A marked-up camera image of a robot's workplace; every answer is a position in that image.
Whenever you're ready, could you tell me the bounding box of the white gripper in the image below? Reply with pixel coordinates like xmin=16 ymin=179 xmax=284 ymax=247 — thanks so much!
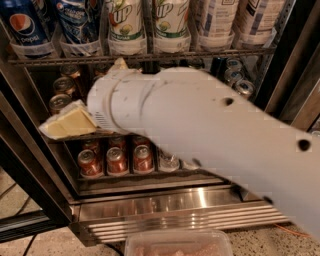
xmin=38 ymin=57 xmax=158 ymax=140

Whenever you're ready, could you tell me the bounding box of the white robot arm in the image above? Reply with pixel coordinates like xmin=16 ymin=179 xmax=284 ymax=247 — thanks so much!
xmin=39 ymin=67 xmax=320 ymax=239

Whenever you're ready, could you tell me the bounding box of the front left gold can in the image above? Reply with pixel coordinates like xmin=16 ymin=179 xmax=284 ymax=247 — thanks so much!
xmin=49 ymin=94 xmax=72 ymax=115

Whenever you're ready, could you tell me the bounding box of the front middle red can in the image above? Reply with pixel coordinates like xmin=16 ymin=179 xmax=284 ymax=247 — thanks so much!
xmin=106 ymin=147 xmax=128 ymax=175

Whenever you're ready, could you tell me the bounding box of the red can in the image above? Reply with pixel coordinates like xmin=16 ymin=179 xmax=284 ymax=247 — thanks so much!
xmin=133 ymin=145 xmax=153 ymax=173
xmin=106 ymin=147 xmax=128 ymax=175
xmin=77 ymin=149 xmax=102 ymax=178

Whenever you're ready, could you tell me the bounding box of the front left red can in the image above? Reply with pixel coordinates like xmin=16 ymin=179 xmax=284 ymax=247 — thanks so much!
xmin=77 ymin=149 xmax=102 ymax=178

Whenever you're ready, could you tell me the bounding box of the left 7UP can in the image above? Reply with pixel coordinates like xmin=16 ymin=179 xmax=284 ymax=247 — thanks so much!
xmin=105 ymin=0 xmax=143 ymax=41

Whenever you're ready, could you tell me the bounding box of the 7up can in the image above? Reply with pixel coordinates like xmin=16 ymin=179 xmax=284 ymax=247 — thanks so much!
xmin=152 ymin=0 xmax=189 ymax=39
xmin=105 ymin=0 xmax=143 ymax=41

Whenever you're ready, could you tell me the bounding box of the front right red can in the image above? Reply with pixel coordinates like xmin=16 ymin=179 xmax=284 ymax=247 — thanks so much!
xmin=133 ymin=145 xmax=153 ymax=173

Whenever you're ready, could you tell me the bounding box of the stainless steel fridge cabinet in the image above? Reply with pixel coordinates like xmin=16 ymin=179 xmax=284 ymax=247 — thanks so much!
xmin=0 ymin=0 xmax=319 ymax=246

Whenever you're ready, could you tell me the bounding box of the front left Pepsi can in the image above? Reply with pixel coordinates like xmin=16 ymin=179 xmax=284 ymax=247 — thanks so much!
xmin=0 ymin=0 xmax=50 ymax=46

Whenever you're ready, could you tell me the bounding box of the right 7UP can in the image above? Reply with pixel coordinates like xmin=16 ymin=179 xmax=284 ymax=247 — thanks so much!
xmin=152 ymin=0 xmax=189 ymax=39

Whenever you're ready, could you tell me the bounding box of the open glass fridge door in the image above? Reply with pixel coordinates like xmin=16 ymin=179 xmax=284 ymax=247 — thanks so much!
xmin=0 ymin=93 xmax=72 ymax=242

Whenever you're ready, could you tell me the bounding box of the left white drink can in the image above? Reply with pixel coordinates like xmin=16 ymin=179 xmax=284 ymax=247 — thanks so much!
xmin=199 ymin=0 xmax=239 ymax=37

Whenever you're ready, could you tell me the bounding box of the white drink can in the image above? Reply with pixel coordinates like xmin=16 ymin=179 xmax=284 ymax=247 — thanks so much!
xmin=236 ymin=0 xmax=285 ymax=35
xmin=199 ymin=0 xmax=239 ymax=37

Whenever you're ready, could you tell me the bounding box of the front silver slim can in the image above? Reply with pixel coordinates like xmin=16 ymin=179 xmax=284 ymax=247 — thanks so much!
xmin=233 ymin=80 xmax=255 ymax=99

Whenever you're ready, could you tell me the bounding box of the right white drink can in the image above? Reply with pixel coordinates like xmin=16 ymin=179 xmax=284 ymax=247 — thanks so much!
xmin=236 ymin=0 xmax=285 ymax=35

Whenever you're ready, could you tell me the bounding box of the clear plastic food container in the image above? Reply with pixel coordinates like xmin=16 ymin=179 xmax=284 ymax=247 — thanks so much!
xmin=124 ymin=230 xmax=234 ymax=256

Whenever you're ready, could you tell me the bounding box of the black cable on floor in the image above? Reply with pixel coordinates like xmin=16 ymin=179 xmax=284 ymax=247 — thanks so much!
xmin=22 ymin=233 xmax=38 ymax=256

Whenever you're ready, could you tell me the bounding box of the orange cable on floor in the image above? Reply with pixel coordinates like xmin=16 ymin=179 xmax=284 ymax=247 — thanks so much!
xmin=273 ymin=223 xmax=311 ymax=238

